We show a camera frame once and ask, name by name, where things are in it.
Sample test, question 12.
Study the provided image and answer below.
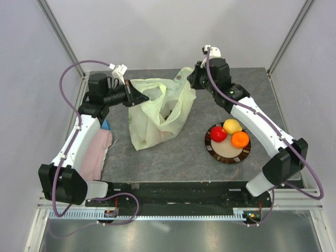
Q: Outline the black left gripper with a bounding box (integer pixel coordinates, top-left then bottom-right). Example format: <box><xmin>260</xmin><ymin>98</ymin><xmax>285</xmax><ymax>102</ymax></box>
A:
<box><xmin>103</xmin><ymin>79</ymin><xmax>149</xmax><ymax>108</ymax></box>

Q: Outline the green avocado print plastic bag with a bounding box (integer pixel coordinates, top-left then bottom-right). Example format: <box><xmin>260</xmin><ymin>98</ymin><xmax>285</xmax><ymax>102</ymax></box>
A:
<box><xmin>129</xmin><ymin>67</ymin><xmax>196</xmax><ymax>151</ymax></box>

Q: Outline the yellow lemon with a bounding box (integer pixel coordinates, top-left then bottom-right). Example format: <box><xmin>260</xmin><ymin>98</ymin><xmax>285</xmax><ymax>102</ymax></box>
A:
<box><xmin>223</xmin><ymin>119</ymin><xmax>243</xmax><ymax>135</ymax></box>

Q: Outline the red apple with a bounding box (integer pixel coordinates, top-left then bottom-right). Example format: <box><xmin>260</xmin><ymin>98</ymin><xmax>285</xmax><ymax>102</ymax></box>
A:
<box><xmin>210</xmin><ymin>126</ymin><xmax>227</xmax><ymax>143</ymax></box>

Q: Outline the orange fruit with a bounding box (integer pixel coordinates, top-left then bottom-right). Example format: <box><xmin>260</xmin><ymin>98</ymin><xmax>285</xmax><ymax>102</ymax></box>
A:
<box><xmin>231</xmin><ymin>131</ymin><xmax>250</xmax><ymax>149</ymax></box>

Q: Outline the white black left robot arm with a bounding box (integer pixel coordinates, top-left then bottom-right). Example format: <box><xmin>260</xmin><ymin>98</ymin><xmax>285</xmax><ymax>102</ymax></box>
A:
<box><xmin>38</xmin><ymin>73</ymin><xmax>149</xmax><ymax>206</ymax></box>

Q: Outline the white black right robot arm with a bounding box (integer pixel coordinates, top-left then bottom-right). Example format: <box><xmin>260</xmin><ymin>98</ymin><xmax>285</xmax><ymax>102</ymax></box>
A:
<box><xmin>187</xmin><ymin>58</ymin><xmax>308</xmax><ymax>207</ymax></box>

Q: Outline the blue cloth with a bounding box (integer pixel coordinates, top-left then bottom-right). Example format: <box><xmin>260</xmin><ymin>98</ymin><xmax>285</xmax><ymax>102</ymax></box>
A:
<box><xmin>101</xmin><ymin>119</ymin><xmax>111</xmax><ymax>131</ymax></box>

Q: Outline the dark round fruit plate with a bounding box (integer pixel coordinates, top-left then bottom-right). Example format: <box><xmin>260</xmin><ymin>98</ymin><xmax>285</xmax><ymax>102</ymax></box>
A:
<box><xmin>204</xmin><ymin>122</ymin><xmax>251</xmax><ymax>164</ymax></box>

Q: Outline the pink folded cloth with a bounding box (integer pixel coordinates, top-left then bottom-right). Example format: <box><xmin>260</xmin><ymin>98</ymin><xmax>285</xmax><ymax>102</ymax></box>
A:
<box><xmin>79</xmin><ymin>129</ymin><xmax>112</xmax><ymax>181</ymax></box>

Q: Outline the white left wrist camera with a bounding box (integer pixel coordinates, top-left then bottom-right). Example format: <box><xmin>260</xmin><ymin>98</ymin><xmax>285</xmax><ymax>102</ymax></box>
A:
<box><xmin>109</xmin><ymin>64</ymin><xmax>128</xmax><ymax>85</ymax></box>

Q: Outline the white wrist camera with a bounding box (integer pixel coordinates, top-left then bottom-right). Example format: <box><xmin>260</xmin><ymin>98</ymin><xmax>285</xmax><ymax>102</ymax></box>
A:
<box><xmin>109</xmin><ymin>64</ymin><xmax>128</xmax><ymax>85</ymax></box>
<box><xmin>201</xmin><ymin>45</ymin><xmax>221</xmax><ymax>68</ymax></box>

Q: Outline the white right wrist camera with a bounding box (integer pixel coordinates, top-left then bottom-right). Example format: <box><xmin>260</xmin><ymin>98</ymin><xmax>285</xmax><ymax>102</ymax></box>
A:
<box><xmin>201</xmin><ymin>45</ymin><xmax>221</xmax><ymax>68</ymax></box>

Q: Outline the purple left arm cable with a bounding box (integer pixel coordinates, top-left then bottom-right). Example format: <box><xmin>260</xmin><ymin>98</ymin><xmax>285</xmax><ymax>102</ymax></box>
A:
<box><xmin>51</xmin><ymin>60</ymin><xmax>113</xmax><ymax>218</ymax></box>

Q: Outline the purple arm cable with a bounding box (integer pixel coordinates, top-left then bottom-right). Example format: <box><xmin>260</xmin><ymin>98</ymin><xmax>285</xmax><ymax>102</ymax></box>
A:
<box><xmin>51</xmin><ymin>60</ymin><xmax>113</xmax><ymax>218</ymax></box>
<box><xmin>206</xmin><ymin>48</ymin><xmax>325</xmax><ymax>201</ymax></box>

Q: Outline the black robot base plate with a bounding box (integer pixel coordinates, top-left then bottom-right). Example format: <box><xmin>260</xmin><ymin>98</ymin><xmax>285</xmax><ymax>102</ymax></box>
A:
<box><xmin>85</xmin><ymin>181</ymin><xmax>271</xmax><ymax>215</ymax></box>

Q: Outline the aluminium frame post left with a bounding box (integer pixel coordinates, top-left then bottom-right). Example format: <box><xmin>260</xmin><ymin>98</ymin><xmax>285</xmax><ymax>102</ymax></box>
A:
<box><xmin>36</xmin><ymin>0</ymin><xmax>78</xmax><ymax>64</ymax></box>

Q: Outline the aluminium frame post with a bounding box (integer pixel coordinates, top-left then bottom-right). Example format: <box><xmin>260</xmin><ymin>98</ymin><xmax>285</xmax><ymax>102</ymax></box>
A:
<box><xmin>267</xmin><ymin>0</ymin><xmax>315</xmax><ymax>77</ymax></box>
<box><xmin>36</xmin><ymin>0</ymin><xmax>78</xmax><ymax>64</ymax></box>

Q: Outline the aluminium frame post right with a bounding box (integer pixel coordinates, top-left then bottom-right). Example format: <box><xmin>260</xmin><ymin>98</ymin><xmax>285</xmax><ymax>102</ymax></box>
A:
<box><xmin>267</xmin><ymin>0</ymin><xmax>315</xmax><ymax>77</ymax></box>

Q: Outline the light blue cable duct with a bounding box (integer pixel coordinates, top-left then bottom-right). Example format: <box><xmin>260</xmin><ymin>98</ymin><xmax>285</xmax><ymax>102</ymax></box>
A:
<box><xmin>48</xmin><ymin>209</ymin><xmax>252</xmax><ymax>221</ymax></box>

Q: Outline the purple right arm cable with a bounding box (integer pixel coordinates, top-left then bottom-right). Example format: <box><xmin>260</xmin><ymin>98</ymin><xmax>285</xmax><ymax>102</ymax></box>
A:
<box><xmin>206</xmin><ymin>48</ymin><xmax>325</xmax><ymax>201</ymax></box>

